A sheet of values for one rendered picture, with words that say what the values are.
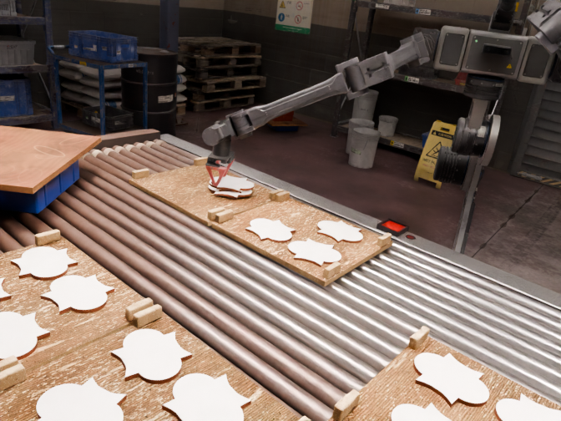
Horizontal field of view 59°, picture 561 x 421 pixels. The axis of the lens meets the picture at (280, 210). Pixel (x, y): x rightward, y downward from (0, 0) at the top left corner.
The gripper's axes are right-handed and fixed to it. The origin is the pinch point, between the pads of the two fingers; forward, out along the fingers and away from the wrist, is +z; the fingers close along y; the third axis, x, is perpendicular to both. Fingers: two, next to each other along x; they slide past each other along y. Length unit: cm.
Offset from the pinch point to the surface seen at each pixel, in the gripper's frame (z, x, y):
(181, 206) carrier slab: 3.6, 6.4, -18.7
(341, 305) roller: 5, -45, -53
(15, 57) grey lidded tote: 30, 288, 302
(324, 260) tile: 2, -39, -38
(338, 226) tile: 1.9, -41.9, -15.8
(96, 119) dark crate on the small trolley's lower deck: 69, 189, 273
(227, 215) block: 1.6, -9.2, -23.3
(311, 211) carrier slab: 2.9, -32.9, -5.9
